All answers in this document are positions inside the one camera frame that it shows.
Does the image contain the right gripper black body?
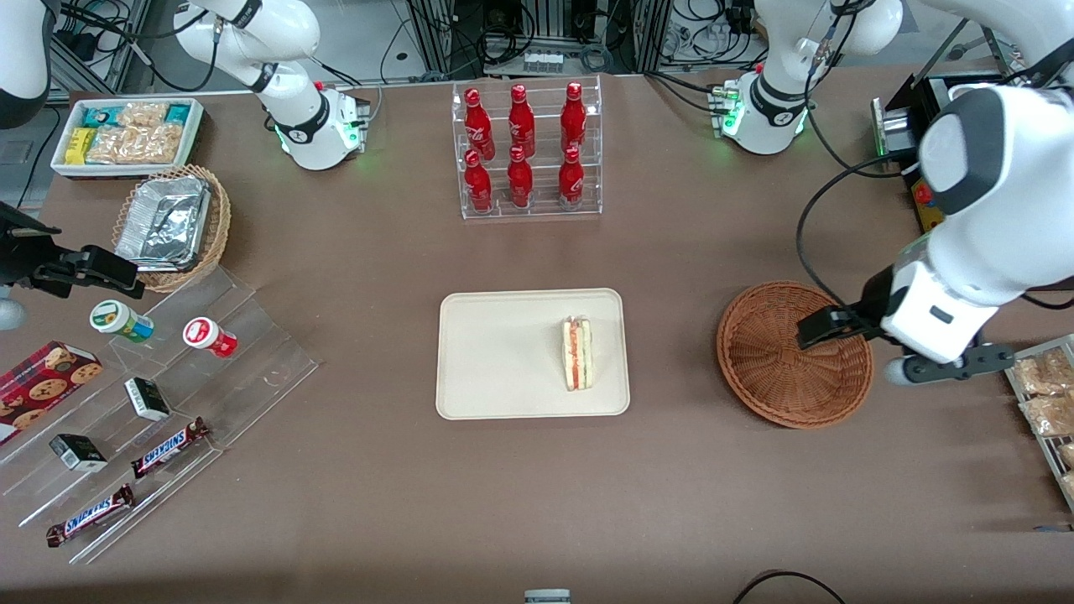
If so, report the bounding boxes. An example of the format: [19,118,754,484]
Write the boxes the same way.
[0,201,65,294]

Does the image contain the triangular sandwich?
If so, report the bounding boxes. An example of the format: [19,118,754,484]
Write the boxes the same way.
[560,315,596,393]

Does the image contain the aluminium foil tray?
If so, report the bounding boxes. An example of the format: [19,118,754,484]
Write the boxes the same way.
[114,174,212,273]

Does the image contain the large round wicker basket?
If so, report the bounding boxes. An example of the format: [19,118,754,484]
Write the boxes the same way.
[716,280,875,430]

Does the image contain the small wicker basket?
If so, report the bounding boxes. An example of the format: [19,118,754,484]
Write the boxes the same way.
[111,164,233,294]

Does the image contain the beige rectangular tray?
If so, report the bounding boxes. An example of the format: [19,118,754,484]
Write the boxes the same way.
[435,288,632,421]

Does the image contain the green lid snack cup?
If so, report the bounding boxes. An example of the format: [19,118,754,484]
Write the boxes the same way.
[89,299,155,344]

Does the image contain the white plastic snack bin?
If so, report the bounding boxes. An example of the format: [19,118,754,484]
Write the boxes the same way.
[50,97,206,180]

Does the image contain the red cookie box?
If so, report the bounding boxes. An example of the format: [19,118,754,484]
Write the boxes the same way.
[0,340,104,446]

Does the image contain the red lid snack cup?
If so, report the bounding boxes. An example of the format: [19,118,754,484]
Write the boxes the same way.
[182,316,239,359]

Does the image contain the clear rice cracker bag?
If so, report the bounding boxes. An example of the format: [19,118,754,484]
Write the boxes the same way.
[116,101,171,129]
[126,123,185,165]
[86,126,139,166]

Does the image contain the small black carton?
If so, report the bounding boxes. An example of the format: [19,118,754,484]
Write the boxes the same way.
[123,377,172,423]
[48,433,109,473]

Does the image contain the clear acrylic stepped stand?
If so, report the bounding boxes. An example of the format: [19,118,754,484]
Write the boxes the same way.
[0,264,321,566]

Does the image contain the Snickers chocolate bar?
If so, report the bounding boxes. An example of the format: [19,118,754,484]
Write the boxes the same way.
[45,483,136,549]
[129,416,211,480]

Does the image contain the black and yellow machine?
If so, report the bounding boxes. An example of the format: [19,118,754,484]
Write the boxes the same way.
[870,70,1008,234]

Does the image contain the clear acrylic bottle rack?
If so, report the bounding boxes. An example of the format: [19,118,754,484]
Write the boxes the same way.
[451,75,604,221]

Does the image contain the red cola bottle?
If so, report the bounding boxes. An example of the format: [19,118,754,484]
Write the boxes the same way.
[506,146,535,210]
[508,84,537,159]
[463,150,494,213]
[557,146,587,210]
[463,88,495,161]
[560,81,587,153]

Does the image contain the background equipment rack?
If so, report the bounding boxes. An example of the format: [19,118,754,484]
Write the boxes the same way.
[403,0,672,79]

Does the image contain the grey wire rack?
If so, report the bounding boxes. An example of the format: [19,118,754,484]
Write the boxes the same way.
[1003,333,1074,513]

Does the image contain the black floor cable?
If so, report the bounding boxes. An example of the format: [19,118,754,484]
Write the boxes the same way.
[732,570,849,604]

